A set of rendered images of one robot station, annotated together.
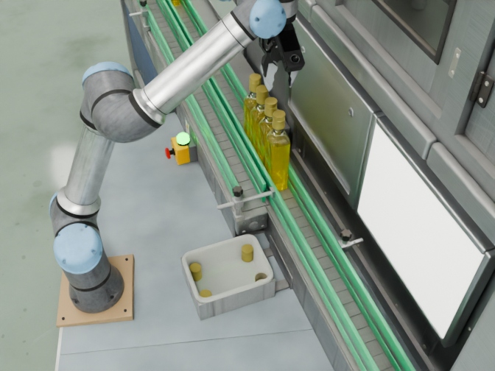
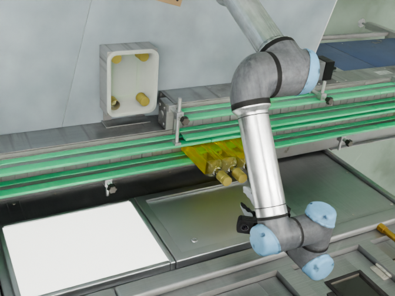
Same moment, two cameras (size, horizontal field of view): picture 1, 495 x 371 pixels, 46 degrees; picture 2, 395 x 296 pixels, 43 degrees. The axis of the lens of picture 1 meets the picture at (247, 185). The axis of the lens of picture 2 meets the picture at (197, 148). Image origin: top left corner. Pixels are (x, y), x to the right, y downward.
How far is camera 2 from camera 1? 0.48 m
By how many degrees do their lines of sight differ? 18
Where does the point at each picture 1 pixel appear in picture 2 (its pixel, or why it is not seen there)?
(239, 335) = (76, 71)
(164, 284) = (143, 23)
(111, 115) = (255, 76)
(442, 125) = not seen: outside the picture
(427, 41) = not seen: outside the picture
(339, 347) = (30, 150)
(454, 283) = (24, 262)
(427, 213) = (80, 268)
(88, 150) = (255, 27)
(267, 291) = (103, 104)
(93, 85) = (297, 65)
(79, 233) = not seen: outside the picture
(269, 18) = (260, 243)
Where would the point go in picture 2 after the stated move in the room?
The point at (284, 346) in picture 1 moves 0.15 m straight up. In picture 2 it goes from (54, 102) to (66, 121)
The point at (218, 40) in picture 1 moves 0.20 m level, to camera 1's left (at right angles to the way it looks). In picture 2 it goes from (267, 195) to (306, 118)
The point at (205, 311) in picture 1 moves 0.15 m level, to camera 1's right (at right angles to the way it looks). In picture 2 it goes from (103, 53) to (87, 96)
